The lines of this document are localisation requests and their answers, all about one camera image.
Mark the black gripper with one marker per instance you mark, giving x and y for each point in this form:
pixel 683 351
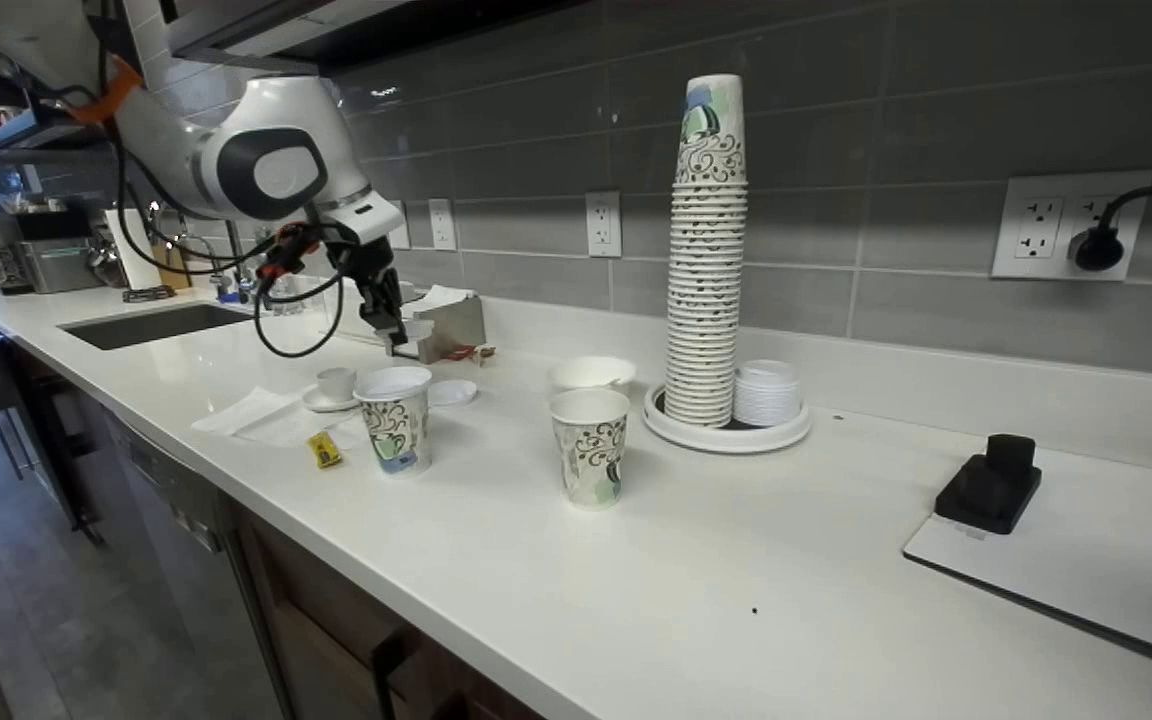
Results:
pixel 370 283

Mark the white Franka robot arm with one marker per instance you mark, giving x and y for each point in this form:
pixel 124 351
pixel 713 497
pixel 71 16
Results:
pixel 242 127

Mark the patterned paper cup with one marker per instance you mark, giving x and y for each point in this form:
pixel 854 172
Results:
pixel 591 453
pixel 398 421

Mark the white cup lid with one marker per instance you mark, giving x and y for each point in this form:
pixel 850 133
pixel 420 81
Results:
pixel 592 368
pixel 332 386

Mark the tall stack of paper cups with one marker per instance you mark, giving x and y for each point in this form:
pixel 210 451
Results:
pixel 705 266

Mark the white round cup holder tray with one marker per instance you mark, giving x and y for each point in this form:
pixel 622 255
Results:
pixel 720 433

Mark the white napkin box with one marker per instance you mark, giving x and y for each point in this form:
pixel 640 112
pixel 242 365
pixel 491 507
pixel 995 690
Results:
pixel 451 322

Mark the yellow sachet packet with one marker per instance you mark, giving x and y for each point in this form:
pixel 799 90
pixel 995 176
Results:
pixel 326 451

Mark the white paper napkin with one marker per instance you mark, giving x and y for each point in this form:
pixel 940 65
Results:
pixel 244 408

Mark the black countertop sink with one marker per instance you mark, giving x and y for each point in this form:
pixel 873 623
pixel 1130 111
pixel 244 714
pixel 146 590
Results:
pixel 159 326

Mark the grey countertop appliance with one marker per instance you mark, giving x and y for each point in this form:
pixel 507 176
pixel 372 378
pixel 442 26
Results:
pixel 42 255

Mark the black block-shaped device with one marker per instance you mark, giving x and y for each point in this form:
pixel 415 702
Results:
pixel 991 482

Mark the black power plug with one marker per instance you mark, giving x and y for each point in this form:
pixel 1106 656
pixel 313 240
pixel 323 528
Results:
pixel 1096 248

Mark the white flat board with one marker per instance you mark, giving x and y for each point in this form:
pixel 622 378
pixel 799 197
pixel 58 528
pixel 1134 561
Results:
pixel 1096 567

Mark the white wall switch plate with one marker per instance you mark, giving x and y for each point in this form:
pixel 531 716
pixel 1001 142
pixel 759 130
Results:
pixel 442 227

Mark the white single wall outlet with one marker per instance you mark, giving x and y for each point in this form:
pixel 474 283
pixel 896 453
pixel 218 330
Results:
pixel 600 221

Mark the white double wall outlet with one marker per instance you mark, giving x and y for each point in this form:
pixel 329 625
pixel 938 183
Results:
pixel 1040 227

